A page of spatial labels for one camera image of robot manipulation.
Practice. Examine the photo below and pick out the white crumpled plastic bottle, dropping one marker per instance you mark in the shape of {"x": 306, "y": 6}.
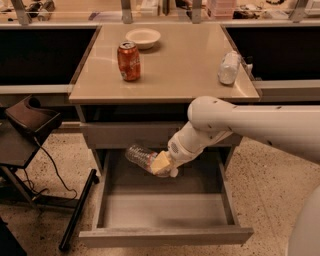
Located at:
{"x": 229, "y": 68}

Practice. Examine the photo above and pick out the grey middle drawer front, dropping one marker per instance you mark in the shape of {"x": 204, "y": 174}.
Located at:
{"x": 120, "y": 135}

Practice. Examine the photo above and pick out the black cart leg bar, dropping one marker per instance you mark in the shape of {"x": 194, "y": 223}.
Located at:
{"x": 65, "y": 242}

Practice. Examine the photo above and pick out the white paper bowl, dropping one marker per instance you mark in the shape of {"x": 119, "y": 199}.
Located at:
{"x": 144, "y": 38}

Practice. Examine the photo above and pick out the orange soda can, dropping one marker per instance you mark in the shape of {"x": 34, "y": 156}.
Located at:
{"x": 129, "y": 61}

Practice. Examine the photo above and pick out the open grey bottom drawer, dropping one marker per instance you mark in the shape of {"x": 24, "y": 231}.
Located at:
{"x": 137, "y": 209}

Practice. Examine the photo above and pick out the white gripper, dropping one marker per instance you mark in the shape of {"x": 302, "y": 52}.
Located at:
{"x": 176, "y": 151}

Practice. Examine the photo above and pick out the grey drawer cabinet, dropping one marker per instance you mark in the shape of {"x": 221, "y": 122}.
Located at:
{"x": 180, "y": 67}

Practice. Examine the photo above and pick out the clear plastic water bottle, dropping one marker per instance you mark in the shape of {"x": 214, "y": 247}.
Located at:
{"x": 143, "y": 157}

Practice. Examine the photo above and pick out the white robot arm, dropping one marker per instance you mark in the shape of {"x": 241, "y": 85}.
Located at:
{"x": 291, "y": 129}

